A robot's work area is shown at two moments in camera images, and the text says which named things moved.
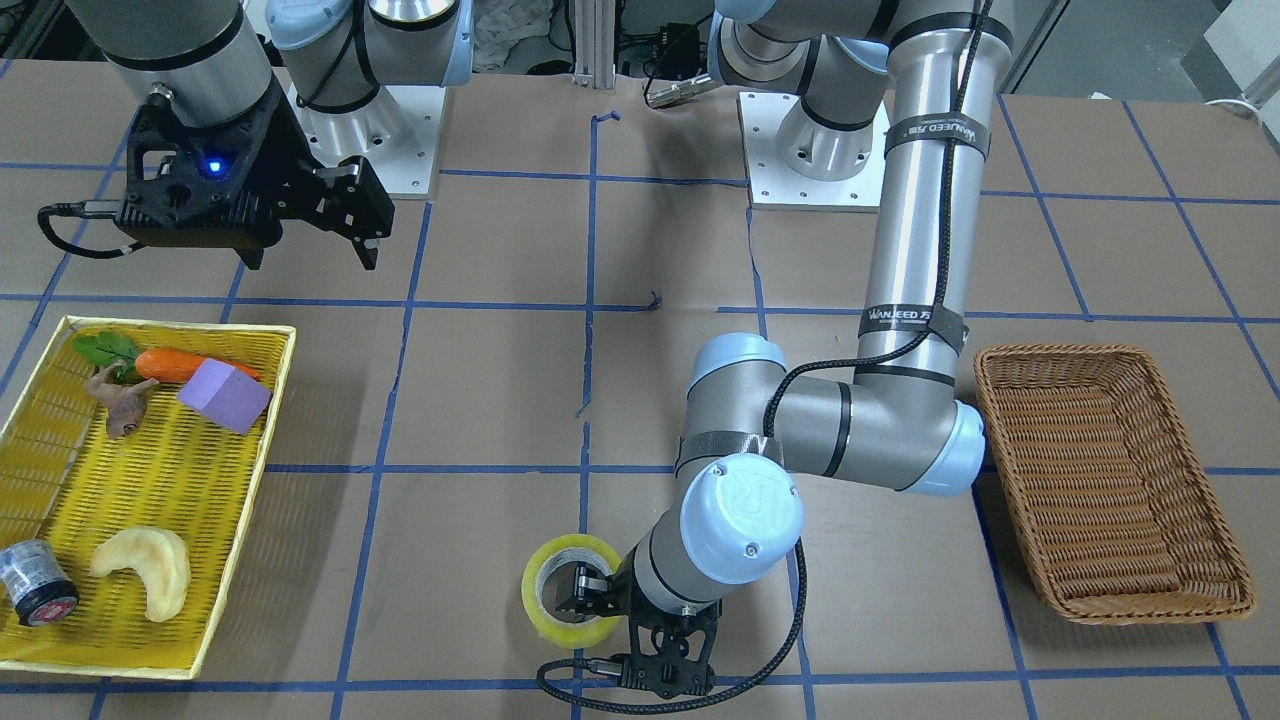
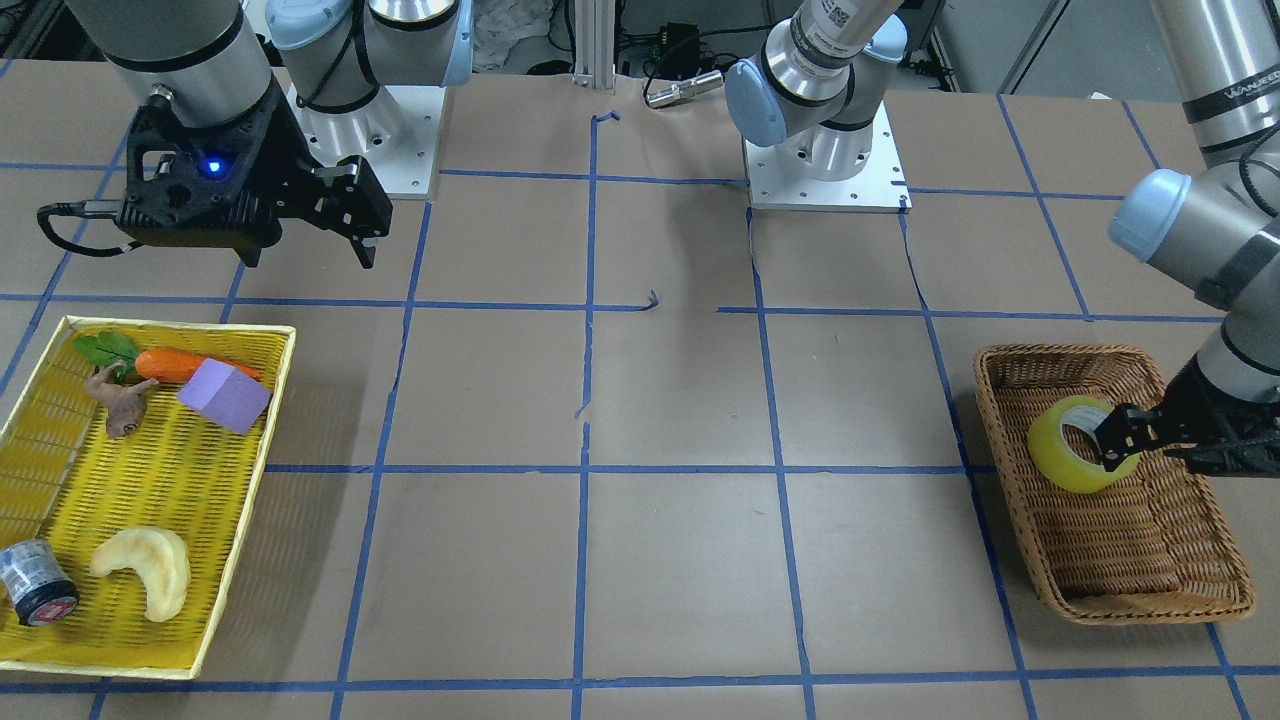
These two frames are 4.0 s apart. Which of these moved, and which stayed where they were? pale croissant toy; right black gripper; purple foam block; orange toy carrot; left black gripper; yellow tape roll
Moved: left black gripper; yellow tape roll
Stayed: orange toy carrot; pale croissant toy; purple foam block; right black gripper
